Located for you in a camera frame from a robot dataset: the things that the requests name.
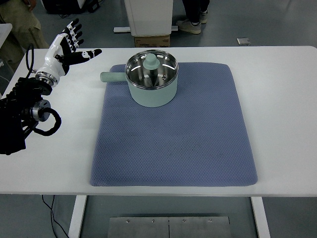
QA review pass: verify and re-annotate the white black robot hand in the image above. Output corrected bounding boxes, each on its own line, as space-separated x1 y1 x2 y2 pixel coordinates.
35 18 102 87

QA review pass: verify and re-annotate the green pot with handle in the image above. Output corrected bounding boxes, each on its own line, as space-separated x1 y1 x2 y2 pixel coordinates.
100 49 179 108

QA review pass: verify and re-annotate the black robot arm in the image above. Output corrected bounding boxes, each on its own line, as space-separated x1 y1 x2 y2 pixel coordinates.
0 77 61 155

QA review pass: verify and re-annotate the person in beige trousers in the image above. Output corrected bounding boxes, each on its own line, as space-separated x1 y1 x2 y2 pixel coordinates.
0 0 50 72

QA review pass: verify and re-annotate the black equipment case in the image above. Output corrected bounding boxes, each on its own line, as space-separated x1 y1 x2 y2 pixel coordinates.
41 0 101 14

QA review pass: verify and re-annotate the white side table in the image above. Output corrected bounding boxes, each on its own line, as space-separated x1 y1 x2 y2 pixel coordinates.
0 23 12 47

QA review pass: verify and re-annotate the white cabinet on floor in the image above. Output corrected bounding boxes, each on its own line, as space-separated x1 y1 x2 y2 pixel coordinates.
113 0 173 37

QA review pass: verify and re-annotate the glass lid green knob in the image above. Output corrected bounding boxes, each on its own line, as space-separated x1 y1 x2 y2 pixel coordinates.
125 50 179 90

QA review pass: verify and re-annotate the cardboard box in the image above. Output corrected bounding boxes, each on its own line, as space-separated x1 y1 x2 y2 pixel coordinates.
134 35 170 48

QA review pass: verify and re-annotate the person in dark trousers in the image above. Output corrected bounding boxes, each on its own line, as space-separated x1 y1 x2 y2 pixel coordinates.
176 0 210 34

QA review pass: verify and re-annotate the left white table leg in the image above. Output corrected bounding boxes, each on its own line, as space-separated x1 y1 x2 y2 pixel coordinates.
68 195 88 238

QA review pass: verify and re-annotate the white table leg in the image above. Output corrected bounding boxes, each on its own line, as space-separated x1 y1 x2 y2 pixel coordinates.
251 197 270 238
68 195 88 238

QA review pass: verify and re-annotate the blue quilted mat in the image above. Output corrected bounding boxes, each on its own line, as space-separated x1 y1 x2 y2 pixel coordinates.
90 62 258 187

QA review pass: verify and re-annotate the grey floor tile plate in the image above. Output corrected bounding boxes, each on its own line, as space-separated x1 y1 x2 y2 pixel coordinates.
236 37 251 46

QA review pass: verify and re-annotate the right white table leg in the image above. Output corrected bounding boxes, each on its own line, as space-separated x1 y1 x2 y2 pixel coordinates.
251 197 270 238

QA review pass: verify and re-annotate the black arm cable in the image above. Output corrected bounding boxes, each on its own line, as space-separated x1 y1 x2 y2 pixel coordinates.
25 43 62 136

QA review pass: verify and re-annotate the black floor cable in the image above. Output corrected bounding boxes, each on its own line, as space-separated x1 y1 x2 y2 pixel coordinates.
41 194 69 238

